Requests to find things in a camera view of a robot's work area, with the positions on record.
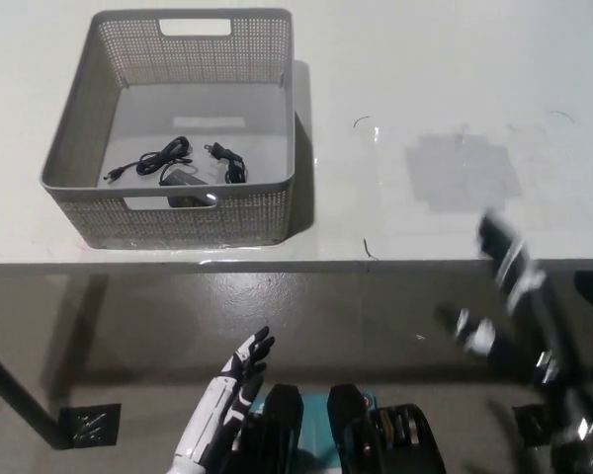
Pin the grey perforated plastic basket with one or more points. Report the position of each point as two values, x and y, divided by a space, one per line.
86 143

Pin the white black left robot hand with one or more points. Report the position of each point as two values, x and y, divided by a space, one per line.
217 400

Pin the black metal table leg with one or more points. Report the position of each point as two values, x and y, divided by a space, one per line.
25 390

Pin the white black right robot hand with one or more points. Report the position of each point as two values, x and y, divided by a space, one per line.
519 276

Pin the black floor tape patch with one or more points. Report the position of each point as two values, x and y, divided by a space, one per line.
531 424
91 425

